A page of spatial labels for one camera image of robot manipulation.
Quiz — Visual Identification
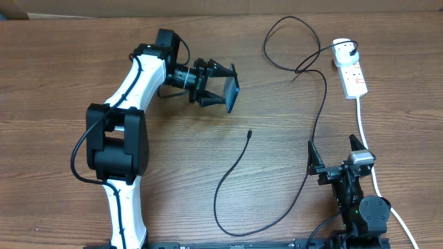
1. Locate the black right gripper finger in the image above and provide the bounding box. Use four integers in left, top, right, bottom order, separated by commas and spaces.
349, 134, 366, 151
307, 140, 325, 175

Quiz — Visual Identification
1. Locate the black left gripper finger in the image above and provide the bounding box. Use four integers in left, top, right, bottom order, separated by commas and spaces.
197, 90, 226, 107
207, 59, 237, 77

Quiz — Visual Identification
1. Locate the blue Galaxy smartphone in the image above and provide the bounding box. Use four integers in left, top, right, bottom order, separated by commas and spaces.
224, 76, 239, 113

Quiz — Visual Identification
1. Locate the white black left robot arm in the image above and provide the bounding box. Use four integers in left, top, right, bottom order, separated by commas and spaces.
82, 29, 239, 248

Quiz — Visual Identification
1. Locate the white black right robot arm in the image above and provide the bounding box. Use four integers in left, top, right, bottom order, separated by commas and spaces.
305, 134, 391, 249

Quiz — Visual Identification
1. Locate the white charger plug adapter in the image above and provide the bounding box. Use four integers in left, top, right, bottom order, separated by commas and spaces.
332, 38, 359, 68

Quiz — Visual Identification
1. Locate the white power extension strip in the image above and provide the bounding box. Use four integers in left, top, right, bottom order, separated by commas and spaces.
338, 62, 368, 100

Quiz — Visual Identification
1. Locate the brown cardboard panel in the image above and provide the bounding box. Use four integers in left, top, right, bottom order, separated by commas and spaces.
0, 0, 443, 20

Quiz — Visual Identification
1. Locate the white extension strip cord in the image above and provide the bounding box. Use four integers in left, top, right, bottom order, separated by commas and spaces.
355, 96, 419, 249

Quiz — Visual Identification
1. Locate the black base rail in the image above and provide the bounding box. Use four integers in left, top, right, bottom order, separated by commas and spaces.
82, 237, 391, 249

